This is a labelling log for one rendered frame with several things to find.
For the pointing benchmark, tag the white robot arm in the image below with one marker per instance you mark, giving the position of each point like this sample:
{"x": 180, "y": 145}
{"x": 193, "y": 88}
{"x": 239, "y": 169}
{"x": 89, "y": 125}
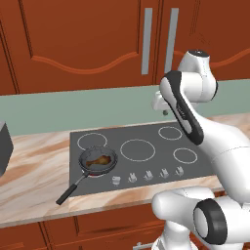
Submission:
{"x": 224, "y": 153}

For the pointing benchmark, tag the grey hob knob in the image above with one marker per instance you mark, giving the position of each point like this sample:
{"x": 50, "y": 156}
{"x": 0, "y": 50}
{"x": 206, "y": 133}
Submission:
{"x": 179, "y": 170}
{"x": 116, "y": 180}
{"x": 148, "y": 175}
{"x": 164, "y": 173}
{"x": 132, "y": 177}

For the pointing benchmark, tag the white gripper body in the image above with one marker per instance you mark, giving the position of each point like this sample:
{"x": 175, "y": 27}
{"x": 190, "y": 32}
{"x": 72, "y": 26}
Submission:
{"x": 159, "y": 101}

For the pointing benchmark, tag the red-brown base cupboard door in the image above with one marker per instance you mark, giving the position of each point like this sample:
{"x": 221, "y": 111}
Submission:
{"x": 19, "y": 237}

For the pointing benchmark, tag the dark grey hob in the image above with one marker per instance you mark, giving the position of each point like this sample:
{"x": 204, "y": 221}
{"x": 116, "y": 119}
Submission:
{"x": 146, "y": 169}

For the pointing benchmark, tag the narrow red-brown cupboard door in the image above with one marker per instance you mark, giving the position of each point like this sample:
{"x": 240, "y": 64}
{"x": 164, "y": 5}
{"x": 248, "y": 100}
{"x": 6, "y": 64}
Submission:
{"x": 4, "y": 71}

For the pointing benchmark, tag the red-brown drawer front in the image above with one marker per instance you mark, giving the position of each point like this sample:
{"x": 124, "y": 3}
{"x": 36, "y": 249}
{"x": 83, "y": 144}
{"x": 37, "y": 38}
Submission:
{"x": 107, "y": 221}
{"x": 107, "y": 242}

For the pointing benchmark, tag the dark grey box appliance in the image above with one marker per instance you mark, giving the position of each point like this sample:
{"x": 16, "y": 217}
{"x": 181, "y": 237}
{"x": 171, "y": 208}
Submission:
{"x": 5, "y": 148}

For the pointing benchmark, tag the brown chicken drumstick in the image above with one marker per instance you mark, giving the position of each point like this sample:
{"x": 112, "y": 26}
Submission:
{"x": 99, "y": 159}

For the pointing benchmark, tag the black frying pan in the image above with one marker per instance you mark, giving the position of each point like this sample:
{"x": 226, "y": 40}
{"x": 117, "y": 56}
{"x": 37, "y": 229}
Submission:
{"x": 97, "y": 162}

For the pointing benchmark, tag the wide red-brown cupboard door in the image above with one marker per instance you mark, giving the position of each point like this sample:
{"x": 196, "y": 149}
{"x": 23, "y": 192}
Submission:
{"x": 81, "y": 39}

